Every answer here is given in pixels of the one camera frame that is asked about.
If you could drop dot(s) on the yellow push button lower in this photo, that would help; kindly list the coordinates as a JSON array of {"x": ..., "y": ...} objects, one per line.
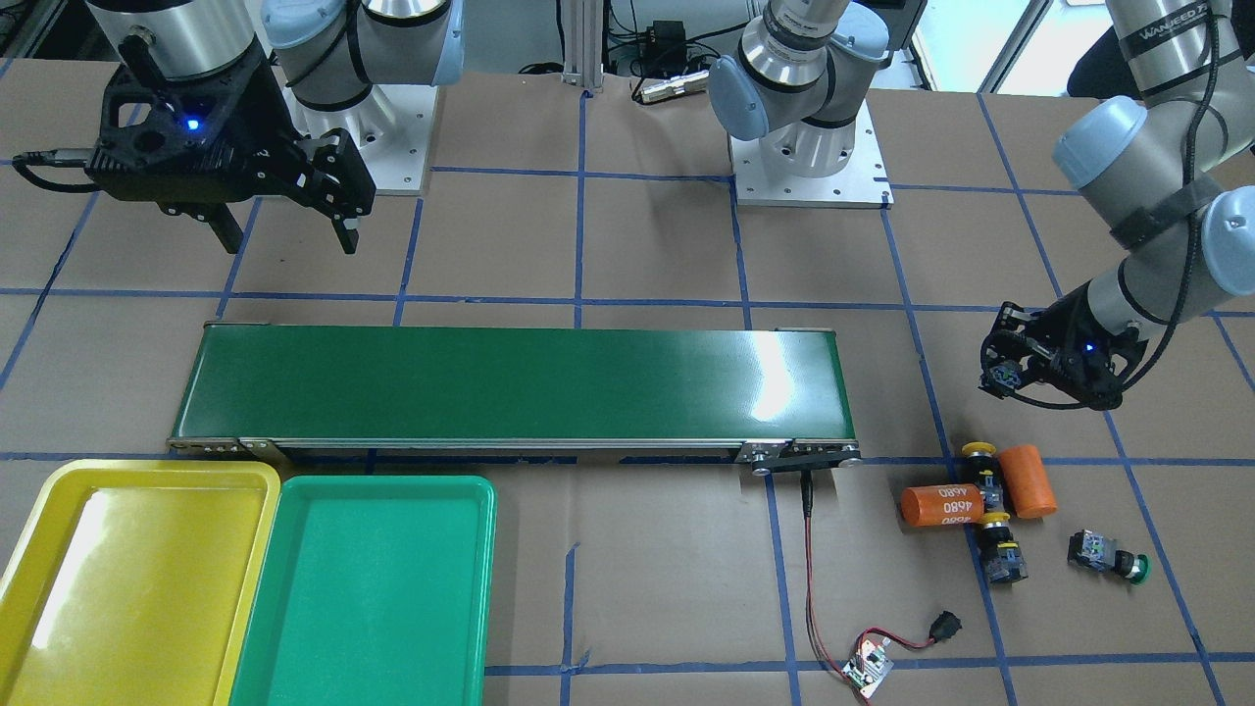
[{"x": 1000, "y": 554}]

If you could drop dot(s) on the orange cylinder labelled 4680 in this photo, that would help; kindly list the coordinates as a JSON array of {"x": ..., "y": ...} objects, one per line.
[{"x": 933, "y": 506}]

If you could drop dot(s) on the aluminium frame post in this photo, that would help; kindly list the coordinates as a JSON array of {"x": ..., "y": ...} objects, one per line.
[{"x": 583, "y": 43}]

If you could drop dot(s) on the yellow push button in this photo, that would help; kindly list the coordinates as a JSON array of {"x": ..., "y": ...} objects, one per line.
[
  {"x": 980, "y": 467},
  {"x": 1000, "y": 554}
]

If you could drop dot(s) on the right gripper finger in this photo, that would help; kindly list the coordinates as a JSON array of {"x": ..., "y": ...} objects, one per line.
[
  {"x": 225, "y": 226},
  {"x": 347, "y": 233}
]

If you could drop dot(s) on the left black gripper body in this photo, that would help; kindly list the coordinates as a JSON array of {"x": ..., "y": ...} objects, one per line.
[{"x": 1061, "y": 331}]

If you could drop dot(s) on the plain orange cylinder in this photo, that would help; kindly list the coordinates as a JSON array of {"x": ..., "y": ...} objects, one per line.
[{"x": 1028, "y": 484}]

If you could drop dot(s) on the yellow plastic tray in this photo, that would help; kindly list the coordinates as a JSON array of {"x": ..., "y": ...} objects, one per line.
[{"x": 133, "y": 582}]

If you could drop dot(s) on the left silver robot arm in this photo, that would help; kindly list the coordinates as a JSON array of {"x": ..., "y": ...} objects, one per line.
[{"x": 801, "y": 71}]

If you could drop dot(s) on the yellow push button upper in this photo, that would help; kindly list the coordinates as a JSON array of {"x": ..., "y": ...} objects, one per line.
[{"x": 980, "y": 467}]

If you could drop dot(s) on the green plastic tray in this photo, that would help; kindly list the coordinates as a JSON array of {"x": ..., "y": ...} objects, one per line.
[{"x": 374, "y": 591}]

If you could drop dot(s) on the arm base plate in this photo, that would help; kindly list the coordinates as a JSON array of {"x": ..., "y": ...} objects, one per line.
[
  {"x": 807, "y": 166},
  {"x": 392, "y": 137}
]

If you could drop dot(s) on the green conveyor belt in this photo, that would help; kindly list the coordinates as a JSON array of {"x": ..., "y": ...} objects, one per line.
[{"x": 772, "y": 400}]

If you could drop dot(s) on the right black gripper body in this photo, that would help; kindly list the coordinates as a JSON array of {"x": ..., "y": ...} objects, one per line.
[{"x": 257, "y": 116}]

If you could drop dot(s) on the green push button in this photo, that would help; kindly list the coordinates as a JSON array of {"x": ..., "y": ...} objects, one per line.
[{"x": 1101, "y": 554}]

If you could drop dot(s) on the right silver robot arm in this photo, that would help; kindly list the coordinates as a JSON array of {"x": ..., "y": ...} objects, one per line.
[{"x": 330, "y": 54}]

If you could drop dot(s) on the small controller circuit board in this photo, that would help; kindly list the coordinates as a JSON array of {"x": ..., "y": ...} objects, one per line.
[{"x": 868, "y": 665}]

